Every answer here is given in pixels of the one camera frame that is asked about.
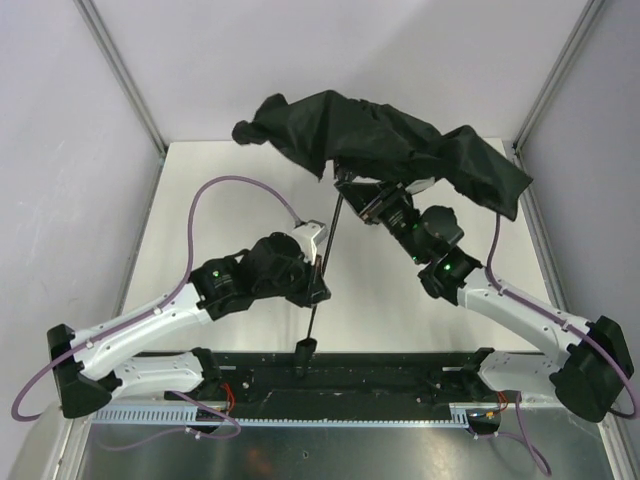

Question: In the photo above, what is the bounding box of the black folding umbrella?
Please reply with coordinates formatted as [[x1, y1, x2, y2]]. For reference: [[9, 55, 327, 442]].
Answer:
[[232, 90, 532, 220]]

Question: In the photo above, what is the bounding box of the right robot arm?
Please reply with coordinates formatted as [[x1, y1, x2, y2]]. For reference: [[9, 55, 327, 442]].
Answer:
[[335, 180, 634, 423]]

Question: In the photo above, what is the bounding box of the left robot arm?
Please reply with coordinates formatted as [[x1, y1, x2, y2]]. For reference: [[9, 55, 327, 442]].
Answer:
[[47, 222, 331, 419]]

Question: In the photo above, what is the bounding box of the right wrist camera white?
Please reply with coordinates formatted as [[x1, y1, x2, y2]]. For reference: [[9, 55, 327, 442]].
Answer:
[[405, 177, 436, 195]]

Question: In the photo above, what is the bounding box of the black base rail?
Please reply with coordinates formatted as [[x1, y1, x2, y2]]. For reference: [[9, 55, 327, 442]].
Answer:
[[188, 350, 516, 422]]

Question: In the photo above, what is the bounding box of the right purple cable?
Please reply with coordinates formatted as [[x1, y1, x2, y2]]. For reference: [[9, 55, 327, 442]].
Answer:
[[487, 212, 634, 417]]

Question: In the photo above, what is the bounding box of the purple cable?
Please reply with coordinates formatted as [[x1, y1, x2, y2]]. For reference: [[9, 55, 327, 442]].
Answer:
[[487, 212, 634, 417], [10, 175, 301, 421]]

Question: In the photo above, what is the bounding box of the grey slotted cable duct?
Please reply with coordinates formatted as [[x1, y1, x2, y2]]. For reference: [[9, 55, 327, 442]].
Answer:
[[89, 402, 501, 431]]

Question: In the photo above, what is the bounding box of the right aluminium frame post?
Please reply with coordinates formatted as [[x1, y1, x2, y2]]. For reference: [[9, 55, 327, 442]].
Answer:
[[511, 0, 609, 158]]

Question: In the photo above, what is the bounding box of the aluminium frame post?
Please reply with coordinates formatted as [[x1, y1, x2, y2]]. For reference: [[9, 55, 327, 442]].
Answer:
[[73, 0, 168, 158], [511, 0, 609, 158]]

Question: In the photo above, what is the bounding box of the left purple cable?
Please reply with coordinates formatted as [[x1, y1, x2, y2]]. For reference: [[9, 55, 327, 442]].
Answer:
[[10, 175, 301, 421]]

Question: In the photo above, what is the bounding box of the left aluminium frame post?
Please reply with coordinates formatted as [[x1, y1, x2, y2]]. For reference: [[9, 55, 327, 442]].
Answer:
[[73, 0, 168, 158]]

